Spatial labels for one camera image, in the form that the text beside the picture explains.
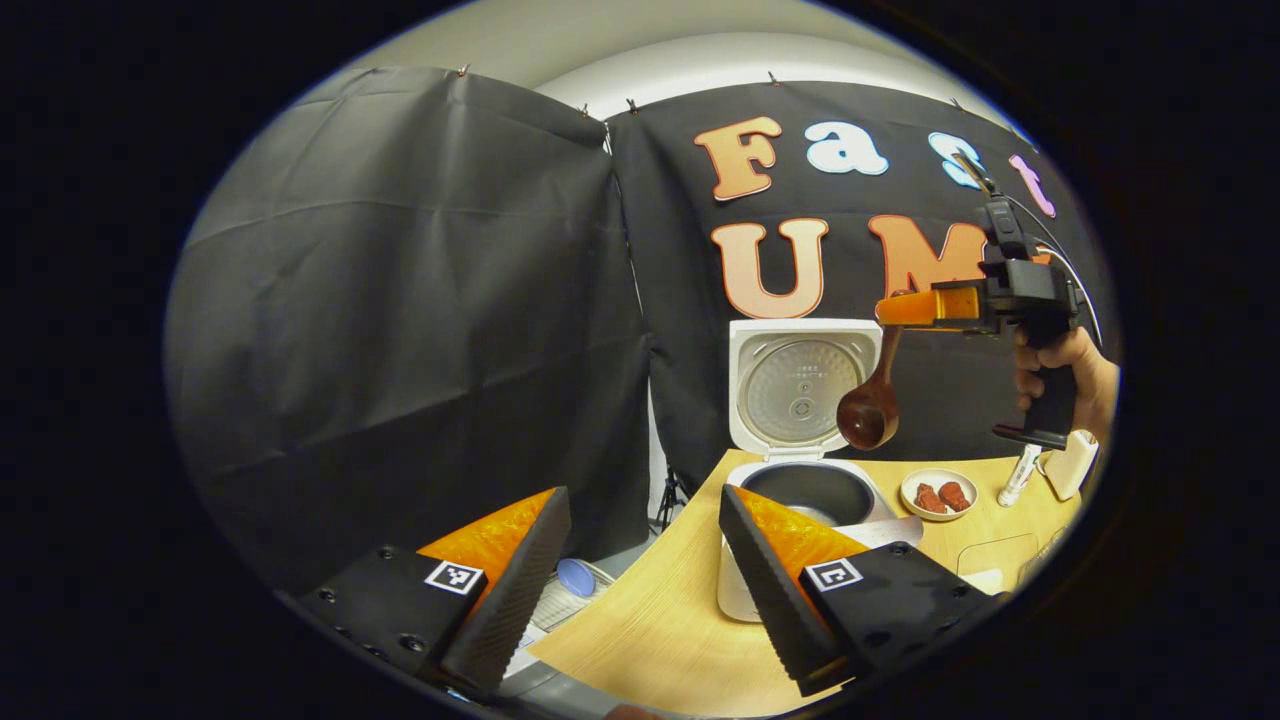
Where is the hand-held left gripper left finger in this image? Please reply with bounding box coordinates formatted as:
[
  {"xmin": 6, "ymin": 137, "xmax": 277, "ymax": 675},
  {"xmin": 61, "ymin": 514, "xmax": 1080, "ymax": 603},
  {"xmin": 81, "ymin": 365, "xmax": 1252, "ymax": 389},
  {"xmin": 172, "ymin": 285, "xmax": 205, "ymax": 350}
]
[{"xmin": 300, "ymin": 487, "xmax": 573, "ymax": 699}]

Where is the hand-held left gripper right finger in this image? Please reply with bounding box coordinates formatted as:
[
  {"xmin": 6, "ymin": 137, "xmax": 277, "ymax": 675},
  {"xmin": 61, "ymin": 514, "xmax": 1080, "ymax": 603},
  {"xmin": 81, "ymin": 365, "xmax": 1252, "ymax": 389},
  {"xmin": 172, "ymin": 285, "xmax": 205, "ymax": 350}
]
[{"xmin": 718, "ymin": 484, "xmax": 1001, "ymax": 699}]

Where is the wooden spoon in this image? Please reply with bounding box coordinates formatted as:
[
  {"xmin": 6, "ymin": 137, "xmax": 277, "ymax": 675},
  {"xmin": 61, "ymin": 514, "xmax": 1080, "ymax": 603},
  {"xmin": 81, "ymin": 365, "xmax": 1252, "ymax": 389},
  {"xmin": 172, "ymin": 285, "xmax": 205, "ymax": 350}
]
[{"xmin": 836, "ymin": 290, "xmax": 906, "ymax": 451}]

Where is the white rice cooker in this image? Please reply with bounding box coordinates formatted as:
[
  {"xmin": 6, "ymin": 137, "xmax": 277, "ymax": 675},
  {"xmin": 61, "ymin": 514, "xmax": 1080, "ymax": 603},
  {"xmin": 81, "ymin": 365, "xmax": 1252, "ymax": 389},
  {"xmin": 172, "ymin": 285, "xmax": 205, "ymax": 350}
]
[{"xmin": 716, "ymin": 318, "xmax": 926, "ymax": 623}]

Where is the clear glass rice container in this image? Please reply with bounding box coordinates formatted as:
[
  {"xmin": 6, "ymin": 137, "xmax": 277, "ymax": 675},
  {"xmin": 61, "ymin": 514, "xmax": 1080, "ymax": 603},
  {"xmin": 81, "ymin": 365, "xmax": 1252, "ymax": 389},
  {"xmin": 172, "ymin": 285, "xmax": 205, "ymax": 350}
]
[{"xmin": 955, "ymin": 533, "xmax": 1041, "ymax": 596}]

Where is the grey ribbed tray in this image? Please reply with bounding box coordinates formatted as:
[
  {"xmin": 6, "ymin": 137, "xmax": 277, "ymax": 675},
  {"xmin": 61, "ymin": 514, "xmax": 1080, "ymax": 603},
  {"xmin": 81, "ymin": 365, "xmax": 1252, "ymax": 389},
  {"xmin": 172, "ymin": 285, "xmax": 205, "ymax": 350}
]
[{"xmin": 505, "ymin": 558, "xmax": 619, "ymax": 681}]

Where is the black tripod stand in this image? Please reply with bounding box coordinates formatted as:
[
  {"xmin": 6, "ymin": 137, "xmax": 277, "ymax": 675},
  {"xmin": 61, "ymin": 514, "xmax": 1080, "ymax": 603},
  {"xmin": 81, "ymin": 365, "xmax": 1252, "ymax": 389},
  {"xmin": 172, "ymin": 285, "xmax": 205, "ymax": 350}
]
[{"xmin": 655, "ymin": 470, "xmax": 691, "ymax": 531}]

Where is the round white plate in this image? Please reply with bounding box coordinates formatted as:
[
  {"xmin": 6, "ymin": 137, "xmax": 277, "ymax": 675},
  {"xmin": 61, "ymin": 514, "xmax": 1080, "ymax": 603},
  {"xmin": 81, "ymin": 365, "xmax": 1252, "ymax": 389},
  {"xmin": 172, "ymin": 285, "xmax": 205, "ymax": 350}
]
[{"xmin": 900, "ymin": 468, "xmax": 979, "ymax": 523}]

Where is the white toaster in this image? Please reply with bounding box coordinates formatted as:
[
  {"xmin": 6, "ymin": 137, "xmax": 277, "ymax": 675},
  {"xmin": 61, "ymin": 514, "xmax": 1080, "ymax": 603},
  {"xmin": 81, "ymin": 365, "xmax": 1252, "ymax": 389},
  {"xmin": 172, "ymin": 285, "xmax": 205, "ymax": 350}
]
[{"xmin": 1042, "ymin": 429, "xmax": 1101, "ymax": 501}]

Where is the white drink bottle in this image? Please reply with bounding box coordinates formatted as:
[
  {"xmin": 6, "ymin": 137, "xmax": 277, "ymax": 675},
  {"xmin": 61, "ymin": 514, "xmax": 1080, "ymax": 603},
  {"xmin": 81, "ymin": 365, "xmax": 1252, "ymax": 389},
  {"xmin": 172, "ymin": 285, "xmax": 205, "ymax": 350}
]
[{"xmin": 997, "ymin": 444, "xmax": 1043, "ymax": 508}]

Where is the black backdrop cloth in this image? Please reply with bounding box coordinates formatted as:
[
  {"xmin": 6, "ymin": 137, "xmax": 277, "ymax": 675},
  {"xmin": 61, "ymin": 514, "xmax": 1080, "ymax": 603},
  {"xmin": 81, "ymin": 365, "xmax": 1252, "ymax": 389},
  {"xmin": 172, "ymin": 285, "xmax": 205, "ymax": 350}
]
[{"xmin": 165, "ymin": 65, "xmax": 1116, "ymax": 601}]

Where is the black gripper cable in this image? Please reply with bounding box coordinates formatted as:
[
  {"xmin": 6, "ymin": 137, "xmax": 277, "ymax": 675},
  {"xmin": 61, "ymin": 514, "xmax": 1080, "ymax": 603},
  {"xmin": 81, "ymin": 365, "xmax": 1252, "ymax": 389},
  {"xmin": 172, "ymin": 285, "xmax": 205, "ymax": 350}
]
[{"xmin": 1000, "ymin": 192, "xmax": 1104, "ymax": 346}]

